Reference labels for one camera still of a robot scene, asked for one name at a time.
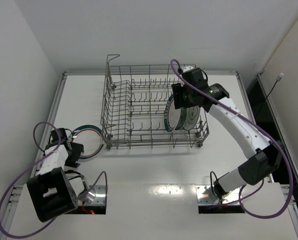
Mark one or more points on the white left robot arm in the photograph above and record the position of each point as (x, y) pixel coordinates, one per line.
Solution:
(55, 188)

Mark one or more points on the teal red rimmed plate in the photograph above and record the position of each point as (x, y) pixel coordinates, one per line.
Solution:
(174, 119)
(90, 137)

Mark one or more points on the white gold rimmed plate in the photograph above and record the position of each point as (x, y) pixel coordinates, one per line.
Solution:
(193, 114)

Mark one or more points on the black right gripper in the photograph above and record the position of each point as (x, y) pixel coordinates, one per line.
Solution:
(177, 95)

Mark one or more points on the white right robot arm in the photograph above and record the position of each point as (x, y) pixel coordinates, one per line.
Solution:
(262, 156)

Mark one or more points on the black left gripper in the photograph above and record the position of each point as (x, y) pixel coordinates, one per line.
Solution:
(75, 153)

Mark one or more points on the grey wire dish rack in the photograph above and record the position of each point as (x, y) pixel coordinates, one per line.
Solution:
(133, 105)

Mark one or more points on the metal base plate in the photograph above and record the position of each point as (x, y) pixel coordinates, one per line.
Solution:
(205, 197)
(95, 196)

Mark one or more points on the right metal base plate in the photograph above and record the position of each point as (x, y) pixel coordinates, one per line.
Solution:
(205, 197)

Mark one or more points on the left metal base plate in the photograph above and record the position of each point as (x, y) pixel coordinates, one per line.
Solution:
(95, 196)

